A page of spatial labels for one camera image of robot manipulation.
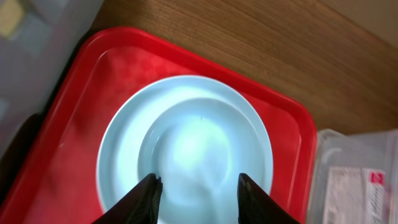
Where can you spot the clear plastic bin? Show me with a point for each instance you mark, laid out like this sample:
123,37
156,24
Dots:
374,152

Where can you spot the light blue plate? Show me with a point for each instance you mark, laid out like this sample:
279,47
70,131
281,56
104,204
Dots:
194,133

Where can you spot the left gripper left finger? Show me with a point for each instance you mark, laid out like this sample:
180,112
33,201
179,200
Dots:
139,206

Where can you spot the red plastic tray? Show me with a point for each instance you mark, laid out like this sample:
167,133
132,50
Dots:
56,184

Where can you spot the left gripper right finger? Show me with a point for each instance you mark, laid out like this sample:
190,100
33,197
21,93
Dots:
256,207

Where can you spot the grey dishwasher rack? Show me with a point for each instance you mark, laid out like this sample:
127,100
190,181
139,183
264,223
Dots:
37,39

